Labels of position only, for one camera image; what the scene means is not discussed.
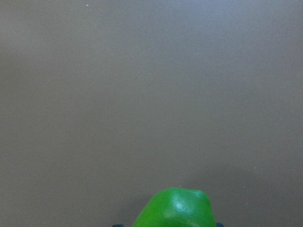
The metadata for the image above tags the green lime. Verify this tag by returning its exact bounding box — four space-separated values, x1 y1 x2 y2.
133 188 217 227

